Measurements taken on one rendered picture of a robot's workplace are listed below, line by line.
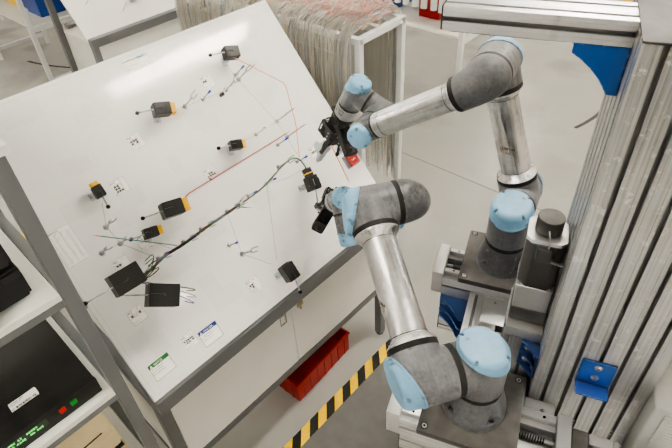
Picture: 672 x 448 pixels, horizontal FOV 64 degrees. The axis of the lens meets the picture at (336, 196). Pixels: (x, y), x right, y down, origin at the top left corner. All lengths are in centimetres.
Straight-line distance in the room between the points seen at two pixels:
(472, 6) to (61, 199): 133
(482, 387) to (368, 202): 48
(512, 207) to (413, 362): 58
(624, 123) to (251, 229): 134
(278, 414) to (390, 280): 160
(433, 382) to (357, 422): 152
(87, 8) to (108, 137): 283
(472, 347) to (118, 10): 402
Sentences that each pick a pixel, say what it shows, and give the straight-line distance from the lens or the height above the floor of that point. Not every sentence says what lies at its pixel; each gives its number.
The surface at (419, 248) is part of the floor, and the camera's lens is 338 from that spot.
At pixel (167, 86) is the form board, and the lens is 201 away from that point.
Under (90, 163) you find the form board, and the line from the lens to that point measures 187.
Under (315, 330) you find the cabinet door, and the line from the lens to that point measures 235.
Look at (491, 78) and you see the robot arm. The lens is 139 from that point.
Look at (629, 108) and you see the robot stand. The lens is 98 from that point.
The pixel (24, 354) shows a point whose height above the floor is 113.
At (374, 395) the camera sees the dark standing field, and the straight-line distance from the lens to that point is 275.
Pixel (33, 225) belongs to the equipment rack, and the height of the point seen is 166.
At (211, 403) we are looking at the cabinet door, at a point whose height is 60.
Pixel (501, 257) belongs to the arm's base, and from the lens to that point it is 163.
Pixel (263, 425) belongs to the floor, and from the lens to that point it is 272.
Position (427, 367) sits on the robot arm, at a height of 138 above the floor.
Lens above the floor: 237
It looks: 39 degrees down
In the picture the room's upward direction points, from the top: 4 degrees counter-clockwise
